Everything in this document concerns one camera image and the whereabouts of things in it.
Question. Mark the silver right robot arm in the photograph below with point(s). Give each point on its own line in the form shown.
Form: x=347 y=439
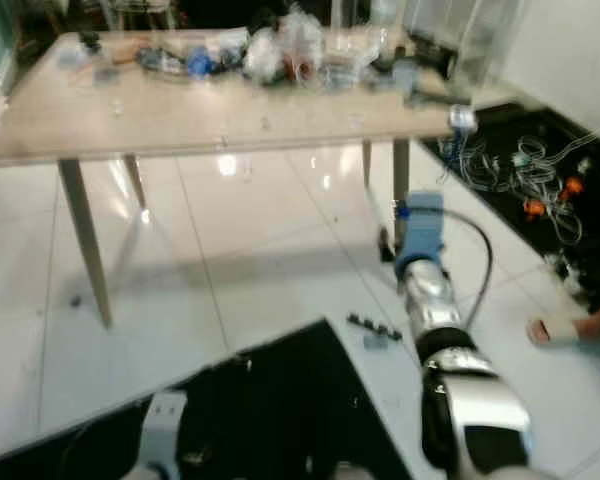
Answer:
x=430 y=300

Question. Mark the light wooden table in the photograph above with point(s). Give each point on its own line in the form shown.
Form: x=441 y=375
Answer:
x=170 y=110

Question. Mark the small blue round item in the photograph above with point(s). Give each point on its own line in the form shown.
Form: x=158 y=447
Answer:
x=198 y=66

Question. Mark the clear crumpled plastic bag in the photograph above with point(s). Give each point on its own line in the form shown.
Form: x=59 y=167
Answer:
x=265 y=55

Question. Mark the plain black floor mat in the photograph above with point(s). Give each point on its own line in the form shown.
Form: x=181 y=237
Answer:
x=290 y=400

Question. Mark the black strip of small parts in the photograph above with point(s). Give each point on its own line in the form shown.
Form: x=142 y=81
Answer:
x=373 y=327

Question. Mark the small white blue device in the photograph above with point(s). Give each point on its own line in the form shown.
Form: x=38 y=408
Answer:
x=462 y=118

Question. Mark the person's foot in white slipper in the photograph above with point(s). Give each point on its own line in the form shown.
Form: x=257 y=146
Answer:
x=555 y=330

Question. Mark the white cabinet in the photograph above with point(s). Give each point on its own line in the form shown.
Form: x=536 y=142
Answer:
x=560 y=50

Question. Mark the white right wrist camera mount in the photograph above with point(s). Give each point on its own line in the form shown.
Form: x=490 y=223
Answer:
x=420 y=230

